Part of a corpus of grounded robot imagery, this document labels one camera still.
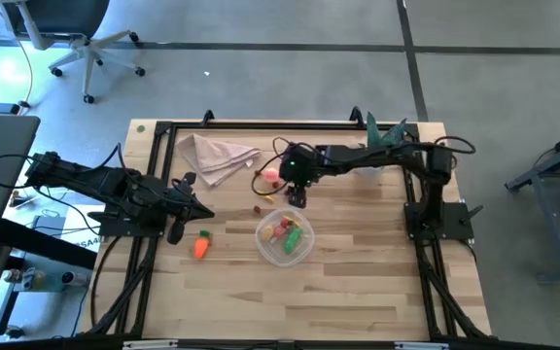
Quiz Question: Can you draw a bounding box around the beige folded cloth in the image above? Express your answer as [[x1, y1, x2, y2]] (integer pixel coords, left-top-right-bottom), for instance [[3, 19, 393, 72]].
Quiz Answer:
[[175, 133, 263, 189]]

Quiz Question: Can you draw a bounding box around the white printed paper sheet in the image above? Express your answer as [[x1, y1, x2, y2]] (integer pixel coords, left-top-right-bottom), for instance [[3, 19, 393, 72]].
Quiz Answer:
[[58, 203, 109, 254]]

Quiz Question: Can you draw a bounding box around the small brown jar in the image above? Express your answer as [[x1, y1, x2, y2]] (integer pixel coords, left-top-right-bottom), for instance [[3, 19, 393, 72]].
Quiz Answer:
[[30, 268, 48, 291]]

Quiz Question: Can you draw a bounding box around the clear plastic tupperware container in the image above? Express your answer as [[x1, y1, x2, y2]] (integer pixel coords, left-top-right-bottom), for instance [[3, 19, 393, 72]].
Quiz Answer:
[[254, 207, 316, 267]]

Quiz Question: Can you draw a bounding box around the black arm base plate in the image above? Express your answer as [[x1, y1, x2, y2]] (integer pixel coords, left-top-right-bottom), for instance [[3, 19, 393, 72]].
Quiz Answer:
[[87, 201, 164, 238], [403, 201, 475, 242]]

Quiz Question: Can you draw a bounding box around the grey metal table frame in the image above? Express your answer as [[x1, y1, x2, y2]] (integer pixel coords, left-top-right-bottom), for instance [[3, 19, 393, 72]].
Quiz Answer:
[[506, 121, 560, 286]]

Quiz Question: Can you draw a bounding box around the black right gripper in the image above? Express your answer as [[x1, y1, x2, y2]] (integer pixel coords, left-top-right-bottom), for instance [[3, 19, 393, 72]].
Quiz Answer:
[[279, 144, 321, 209]]

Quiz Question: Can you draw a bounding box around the green toy pea pod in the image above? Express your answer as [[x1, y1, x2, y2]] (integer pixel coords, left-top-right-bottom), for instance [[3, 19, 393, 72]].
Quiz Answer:
[[283, 227, 304, 256]]

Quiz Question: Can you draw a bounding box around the orange toy carrot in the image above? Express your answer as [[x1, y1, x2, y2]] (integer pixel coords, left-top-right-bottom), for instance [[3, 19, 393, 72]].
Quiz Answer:
[[192, 229, 212, 261]]

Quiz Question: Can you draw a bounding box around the office chair with white base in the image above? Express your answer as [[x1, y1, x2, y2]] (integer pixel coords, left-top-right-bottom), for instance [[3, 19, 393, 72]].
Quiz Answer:
[[0, 0, 146, 105]]

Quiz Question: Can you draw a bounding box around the white cylinder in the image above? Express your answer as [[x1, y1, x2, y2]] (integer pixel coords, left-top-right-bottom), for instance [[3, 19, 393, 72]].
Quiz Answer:
[[60, 270, 89, 287]]

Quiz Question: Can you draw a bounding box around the silver aluminium frame post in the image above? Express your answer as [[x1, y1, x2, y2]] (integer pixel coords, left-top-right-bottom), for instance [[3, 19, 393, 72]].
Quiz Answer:
[[395, 341, 449, 350], [122, 339, 179, 350]]

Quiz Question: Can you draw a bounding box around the black desk beam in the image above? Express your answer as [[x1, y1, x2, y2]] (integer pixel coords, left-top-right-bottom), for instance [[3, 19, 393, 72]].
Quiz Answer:
[[0, 218, 99, 271]]

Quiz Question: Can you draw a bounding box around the snake plant in white pot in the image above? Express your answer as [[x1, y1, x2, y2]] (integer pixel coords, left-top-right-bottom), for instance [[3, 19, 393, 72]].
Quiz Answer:
[[356, 111, 410, 179]]

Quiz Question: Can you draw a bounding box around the black aluminium table frame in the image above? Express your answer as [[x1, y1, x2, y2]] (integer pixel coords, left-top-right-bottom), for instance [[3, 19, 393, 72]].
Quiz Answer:
[[78, 105, 493, 341]]

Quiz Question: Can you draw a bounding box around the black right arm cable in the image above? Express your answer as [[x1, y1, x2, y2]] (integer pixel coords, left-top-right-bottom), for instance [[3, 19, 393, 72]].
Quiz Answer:
[[433, 135, 477, 157]]

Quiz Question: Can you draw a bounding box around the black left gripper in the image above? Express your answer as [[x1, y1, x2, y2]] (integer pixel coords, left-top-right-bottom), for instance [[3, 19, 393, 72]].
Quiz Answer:
[[165, 171, 215, 246]]

